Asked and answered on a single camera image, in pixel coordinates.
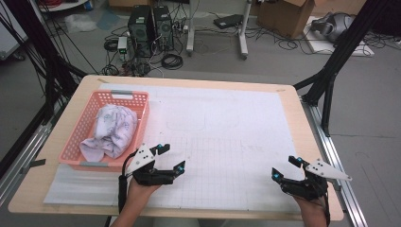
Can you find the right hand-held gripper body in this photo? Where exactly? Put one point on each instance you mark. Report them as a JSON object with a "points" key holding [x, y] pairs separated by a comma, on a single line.
{"points": [[307, 186]]}

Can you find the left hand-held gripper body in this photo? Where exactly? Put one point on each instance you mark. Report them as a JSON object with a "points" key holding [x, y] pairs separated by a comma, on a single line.
{"points": [[140, 160]]}

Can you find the lilac printed towel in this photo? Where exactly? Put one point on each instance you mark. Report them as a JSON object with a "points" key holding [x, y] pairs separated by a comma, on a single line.
{"points": [[113, 132]]}

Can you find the pink plastic basket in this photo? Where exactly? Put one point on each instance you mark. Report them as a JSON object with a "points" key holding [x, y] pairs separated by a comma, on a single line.
{"points": [[82, 138]]}

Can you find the person's right hand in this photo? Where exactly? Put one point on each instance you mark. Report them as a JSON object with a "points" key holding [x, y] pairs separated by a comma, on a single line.
{"points": [[312, 211]]}

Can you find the person's left hand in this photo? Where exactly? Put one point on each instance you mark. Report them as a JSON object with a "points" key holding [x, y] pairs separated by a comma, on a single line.
{"points": [[142, 190]]}

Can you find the small white device green light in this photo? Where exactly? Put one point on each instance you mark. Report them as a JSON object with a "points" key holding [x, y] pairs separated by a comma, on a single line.
{"points": [[122, 45]]}

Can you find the white board on floor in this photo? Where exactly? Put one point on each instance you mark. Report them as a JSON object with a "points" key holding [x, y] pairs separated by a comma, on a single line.
{"points": [[318, 45]]}

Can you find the black computer tower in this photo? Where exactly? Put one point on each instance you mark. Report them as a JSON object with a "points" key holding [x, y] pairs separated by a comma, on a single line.
{"points": [[164, 28], [140, 30]]}

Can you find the white metal stand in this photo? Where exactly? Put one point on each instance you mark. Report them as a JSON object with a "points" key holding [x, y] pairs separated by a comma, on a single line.
{"points": [[190, 31]]}

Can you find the grey vacuum cleaner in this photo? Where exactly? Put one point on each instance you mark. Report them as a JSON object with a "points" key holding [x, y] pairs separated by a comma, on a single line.
{"points": [[334, 26]]}

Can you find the open cardboard box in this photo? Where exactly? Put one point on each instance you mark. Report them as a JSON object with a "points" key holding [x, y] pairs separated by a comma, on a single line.
{"points": [[283, 19]]}

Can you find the flat black device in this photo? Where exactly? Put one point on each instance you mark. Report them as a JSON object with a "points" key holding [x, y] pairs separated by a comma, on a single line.
{"points": [[227, 21]]}

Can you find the clear plastic bag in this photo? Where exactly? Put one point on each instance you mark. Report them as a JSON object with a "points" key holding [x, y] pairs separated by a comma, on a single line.
{"points": [[80, 22]]}

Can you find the white round table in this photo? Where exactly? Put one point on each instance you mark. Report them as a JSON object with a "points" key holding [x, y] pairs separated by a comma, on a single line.
{"points": [[63, 6]]}

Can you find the white cabinet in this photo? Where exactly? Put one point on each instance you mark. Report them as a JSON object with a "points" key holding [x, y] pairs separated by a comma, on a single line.
{"points": [[9, 38]]}

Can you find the grey metal bracket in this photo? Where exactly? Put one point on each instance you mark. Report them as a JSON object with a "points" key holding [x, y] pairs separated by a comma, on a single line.
{"points": [[337, 186], [34, 164]]}

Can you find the aluminium rail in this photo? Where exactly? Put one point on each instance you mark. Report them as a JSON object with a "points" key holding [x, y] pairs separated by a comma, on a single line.
{"points": [[327, 148], [22, 157]]}

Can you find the black metal frame stand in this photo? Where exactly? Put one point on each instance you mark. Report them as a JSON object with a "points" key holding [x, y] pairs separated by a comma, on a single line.
{"points": [[343, 47], [47, 63]]}

